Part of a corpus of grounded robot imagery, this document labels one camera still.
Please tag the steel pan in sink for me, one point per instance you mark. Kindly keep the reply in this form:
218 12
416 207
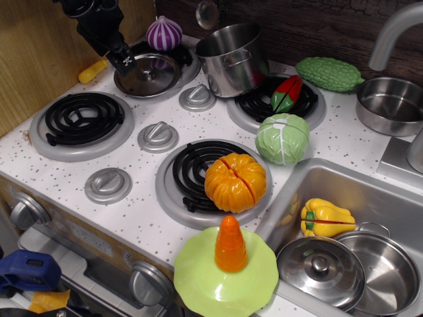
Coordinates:
392 278

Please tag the blue clamp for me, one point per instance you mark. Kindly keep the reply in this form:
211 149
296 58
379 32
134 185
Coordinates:
29 271

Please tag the small steel pot lid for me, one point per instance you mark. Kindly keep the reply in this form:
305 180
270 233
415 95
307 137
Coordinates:
153 75

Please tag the silver top knob back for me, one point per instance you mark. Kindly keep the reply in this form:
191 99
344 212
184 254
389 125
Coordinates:
197 99

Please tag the front left stove burner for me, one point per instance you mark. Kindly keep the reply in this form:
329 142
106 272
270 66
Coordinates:
81 126

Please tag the green toy bitter gourd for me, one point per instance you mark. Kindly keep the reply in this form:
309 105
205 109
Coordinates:
329 73

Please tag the green toy cabbage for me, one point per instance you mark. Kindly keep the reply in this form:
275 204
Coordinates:
283 139

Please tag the yellow cloth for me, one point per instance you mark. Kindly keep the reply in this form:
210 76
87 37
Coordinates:
45 301

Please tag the hanging steel spoon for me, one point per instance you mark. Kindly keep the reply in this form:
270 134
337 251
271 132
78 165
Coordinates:
207 14

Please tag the oven door handle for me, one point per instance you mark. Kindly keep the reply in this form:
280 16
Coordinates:
95 284

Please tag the orange toy carrot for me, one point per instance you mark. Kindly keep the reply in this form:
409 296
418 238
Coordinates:
230 248

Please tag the silver front knob left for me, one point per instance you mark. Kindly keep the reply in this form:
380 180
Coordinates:
27 212

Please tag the silver faucet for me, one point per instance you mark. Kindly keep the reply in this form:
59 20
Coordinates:
393 28

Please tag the back right stove burner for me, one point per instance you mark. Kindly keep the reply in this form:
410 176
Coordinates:
249 110

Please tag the silver top knob middle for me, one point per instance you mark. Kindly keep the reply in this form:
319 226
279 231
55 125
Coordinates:
157 138

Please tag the orange toy pumpkin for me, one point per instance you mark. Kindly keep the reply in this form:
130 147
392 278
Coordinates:
235 183

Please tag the tall steel pot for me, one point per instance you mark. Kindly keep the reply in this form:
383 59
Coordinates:
233 59

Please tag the small steel saucepan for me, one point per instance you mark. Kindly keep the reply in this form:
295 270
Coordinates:
390 106

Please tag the steel sink basin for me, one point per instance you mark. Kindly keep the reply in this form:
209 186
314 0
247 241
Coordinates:
374 204

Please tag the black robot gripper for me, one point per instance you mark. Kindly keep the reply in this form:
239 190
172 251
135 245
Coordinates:
98 22

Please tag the light green plastic plate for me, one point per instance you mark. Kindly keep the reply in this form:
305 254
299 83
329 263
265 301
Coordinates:
209 291

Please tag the large steel lid in sink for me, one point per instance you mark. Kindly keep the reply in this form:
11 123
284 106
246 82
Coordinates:
323 268

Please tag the yellow toy bell pepper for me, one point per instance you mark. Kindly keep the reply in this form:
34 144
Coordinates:
320 217

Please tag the purple striped toy onion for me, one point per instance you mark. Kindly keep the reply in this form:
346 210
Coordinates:
164 35

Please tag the silver top knob front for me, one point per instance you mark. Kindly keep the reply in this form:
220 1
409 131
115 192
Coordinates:
108 186

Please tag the silver front knob right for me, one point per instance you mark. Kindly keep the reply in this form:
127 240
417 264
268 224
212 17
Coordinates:
149 286

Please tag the red toy chili pepper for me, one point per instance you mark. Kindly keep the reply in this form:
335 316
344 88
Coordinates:
287 94

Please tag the front right stove burner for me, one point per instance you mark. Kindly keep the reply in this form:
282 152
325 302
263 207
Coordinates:
179 184

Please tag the silver knob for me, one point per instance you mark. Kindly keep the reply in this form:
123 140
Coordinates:
197 99
157 138
149 286
27 212
108 186

